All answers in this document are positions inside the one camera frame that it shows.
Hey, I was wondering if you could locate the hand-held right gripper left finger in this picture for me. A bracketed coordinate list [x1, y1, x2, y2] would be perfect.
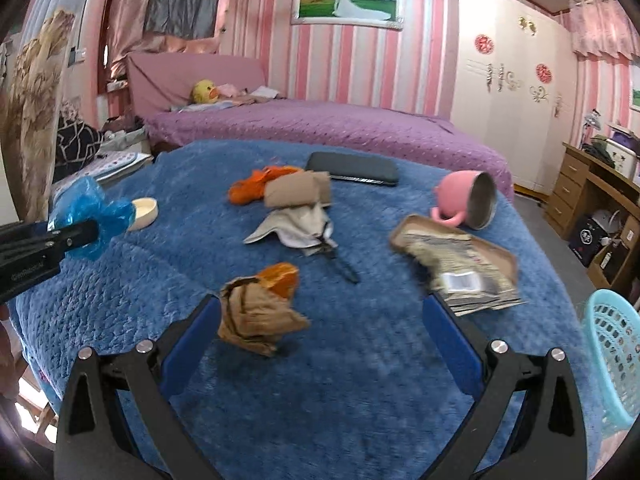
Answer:
[54, 294, 223, 480]

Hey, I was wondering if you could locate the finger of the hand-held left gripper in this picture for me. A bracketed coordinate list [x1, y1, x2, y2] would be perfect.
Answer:
[47, 219, 100, 253]

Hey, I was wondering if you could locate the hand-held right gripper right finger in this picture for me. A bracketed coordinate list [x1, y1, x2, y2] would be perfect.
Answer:
[422, 292, 588, 480]

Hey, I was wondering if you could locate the blue plastic bag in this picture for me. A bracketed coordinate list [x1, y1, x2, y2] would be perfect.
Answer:
[48, 176, 137, 261]

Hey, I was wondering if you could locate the orange peel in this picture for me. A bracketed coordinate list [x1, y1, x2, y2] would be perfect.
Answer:
[257, 262, 300, 301]

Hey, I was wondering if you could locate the turquoise plastic basket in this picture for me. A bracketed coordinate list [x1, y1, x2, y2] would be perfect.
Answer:
[582, 290, 640, 431]

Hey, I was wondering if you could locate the cream round lid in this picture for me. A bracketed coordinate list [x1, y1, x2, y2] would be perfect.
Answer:
[126, 198, 159, 232]

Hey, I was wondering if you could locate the polka dot cloth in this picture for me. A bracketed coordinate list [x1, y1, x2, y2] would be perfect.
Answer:
[92, 152, 153, 181]

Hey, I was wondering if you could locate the dark patterned cloth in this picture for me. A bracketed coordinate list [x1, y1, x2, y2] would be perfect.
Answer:
[55, 112, 103, 181]

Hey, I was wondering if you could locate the black pen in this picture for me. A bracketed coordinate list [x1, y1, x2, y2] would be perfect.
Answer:
[325, 245, 361, 285]

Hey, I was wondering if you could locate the brown floral quilt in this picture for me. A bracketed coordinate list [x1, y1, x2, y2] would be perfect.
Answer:
[0, 7, 76, 226]

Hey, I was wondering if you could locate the pink metal-lined cup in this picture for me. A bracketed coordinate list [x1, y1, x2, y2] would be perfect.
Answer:
[431, 170, 498, 231]

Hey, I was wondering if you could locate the grey crumpled cloth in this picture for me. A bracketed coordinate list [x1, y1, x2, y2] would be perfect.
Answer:
[243, 203, 335, 257]

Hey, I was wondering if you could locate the black printed bag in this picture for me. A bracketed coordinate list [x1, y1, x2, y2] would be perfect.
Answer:
[567, 215, 608, 266]

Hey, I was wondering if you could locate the pink bed headboard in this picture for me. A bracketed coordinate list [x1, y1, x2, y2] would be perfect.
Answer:
[125, 52, 266, 116]

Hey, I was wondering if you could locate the yellow duck plush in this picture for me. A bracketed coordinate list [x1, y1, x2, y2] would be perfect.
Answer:
[192, 79, 221, 106]

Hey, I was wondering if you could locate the wooden desk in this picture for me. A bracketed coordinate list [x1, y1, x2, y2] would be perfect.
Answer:
[544, 141, 640, 306]

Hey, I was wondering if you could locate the black smartphone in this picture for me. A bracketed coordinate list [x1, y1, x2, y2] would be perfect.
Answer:
[305, 152, 401, 187]

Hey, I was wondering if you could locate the pink bedding bundle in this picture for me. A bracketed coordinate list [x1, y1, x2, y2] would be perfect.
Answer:
[220, 82, 281, 106]

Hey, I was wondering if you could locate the white wardrobe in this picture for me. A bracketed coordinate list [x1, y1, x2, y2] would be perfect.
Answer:
[450, 0, 578, 196]

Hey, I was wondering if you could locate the pink satin curtain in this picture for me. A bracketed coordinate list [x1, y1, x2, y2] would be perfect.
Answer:
[107, 0, 223, 76]

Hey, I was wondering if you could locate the purple bed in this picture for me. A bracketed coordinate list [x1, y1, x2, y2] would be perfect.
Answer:
[142, 99, 516, 201]

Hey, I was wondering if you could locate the white storage box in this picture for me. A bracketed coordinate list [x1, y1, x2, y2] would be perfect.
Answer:
[605, 125, 640, 178]

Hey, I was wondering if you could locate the grey curtain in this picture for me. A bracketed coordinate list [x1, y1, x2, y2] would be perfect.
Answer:
[144, 0, 223, 41]

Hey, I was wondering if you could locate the pink curtain valance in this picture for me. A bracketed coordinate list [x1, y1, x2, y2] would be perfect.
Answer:
[567, 0, 640, 61]

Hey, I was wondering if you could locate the large framed wall picture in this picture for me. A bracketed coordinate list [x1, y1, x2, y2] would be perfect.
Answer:
[290, 0, 405, 31]

